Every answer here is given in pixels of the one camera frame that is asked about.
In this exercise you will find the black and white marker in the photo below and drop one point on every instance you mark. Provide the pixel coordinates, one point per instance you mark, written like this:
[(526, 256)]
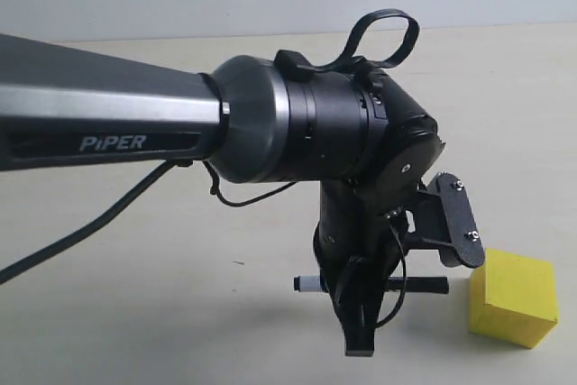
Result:
[(434, 285)]

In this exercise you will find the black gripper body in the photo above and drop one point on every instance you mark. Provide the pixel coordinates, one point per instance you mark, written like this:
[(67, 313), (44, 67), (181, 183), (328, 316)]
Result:
[(360, 243)]

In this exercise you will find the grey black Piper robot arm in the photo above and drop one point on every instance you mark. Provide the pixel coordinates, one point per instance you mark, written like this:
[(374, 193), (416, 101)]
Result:
[(352, 129)]

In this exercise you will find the yellow foam cube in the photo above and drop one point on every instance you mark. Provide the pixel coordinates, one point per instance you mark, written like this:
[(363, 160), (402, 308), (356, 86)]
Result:
[(512, 298)]

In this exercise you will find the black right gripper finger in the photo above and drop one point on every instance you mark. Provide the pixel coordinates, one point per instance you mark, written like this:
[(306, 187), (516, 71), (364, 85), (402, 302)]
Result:
[(357, 310)]

